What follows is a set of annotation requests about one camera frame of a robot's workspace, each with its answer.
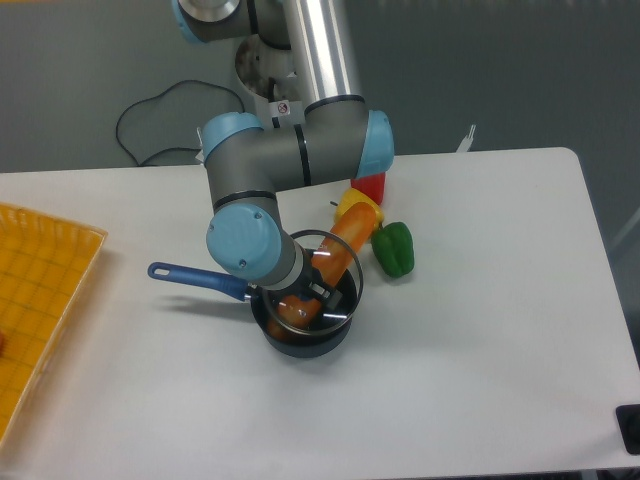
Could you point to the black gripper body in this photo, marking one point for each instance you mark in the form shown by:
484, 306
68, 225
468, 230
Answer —
300, 286

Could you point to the yellow toy bell pepper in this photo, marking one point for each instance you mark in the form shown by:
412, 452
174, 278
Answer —
353, 196

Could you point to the yellow plastic basket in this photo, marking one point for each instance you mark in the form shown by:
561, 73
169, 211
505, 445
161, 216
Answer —
45, 263

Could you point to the black device at table edge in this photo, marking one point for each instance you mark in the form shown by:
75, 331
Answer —
628, 417

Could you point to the toy baguette bread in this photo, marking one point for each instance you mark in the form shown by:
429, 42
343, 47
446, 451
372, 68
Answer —
332, 257

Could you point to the green toy bell pepper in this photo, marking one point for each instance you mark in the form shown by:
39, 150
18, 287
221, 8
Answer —
394, 249

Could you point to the red toy bell pepper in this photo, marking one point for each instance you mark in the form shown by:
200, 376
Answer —
372, 186

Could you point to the dark pot with blue handle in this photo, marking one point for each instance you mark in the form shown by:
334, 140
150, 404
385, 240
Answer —
310, 345

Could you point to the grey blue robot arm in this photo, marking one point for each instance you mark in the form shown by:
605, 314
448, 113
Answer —
247, 164

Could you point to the glass lid with blue knob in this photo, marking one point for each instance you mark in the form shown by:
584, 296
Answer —
310, 243

